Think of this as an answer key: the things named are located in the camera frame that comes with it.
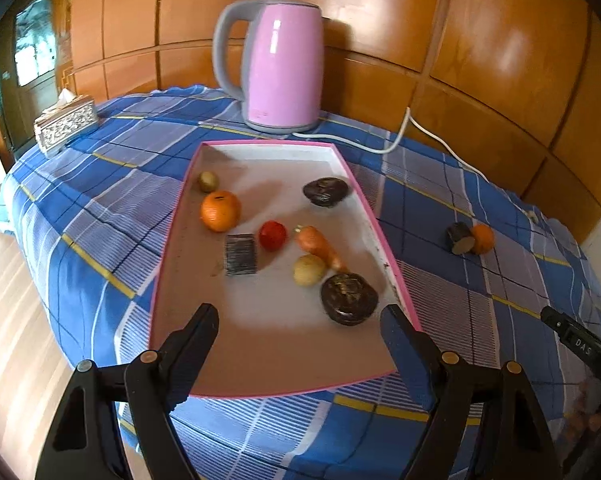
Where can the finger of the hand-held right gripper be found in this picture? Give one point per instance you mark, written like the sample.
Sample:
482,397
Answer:
575,340

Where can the round brown fruit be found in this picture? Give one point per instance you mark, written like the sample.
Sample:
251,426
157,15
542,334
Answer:
309,270
208,181

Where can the orange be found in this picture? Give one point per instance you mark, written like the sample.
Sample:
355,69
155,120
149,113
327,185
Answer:
220,210
483,238

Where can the blue plaid cloth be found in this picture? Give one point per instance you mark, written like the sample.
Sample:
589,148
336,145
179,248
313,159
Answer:
90,200

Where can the pink tray box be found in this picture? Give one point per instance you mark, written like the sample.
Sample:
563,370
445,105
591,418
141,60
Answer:
260,320

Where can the small dark grater block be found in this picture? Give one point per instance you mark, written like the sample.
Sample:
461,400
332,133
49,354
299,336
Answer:
240,255

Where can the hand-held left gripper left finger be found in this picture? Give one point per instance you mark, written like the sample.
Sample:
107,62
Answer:
190,360

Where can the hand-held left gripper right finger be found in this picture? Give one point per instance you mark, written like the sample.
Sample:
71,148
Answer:
405,355

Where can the wooden glass door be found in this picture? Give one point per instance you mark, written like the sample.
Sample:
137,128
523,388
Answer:
30,45

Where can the silver tissue box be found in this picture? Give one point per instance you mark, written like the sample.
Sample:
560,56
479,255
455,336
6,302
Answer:
65,122

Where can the cut taro root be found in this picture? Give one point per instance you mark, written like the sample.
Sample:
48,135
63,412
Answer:
459,239

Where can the red tomato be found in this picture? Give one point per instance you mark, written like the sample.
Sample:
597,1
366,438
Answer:
272,235

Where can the dark water chestnut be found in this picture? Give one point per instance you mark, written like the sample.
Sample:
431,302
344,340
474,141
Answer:
324,191
348,297

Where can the carrot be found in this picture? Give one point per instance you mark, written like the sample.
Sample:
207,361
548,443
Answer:
320,247

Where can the pink electric kettle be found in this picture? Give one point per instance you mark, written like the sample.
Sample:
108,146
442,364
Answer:
285,60

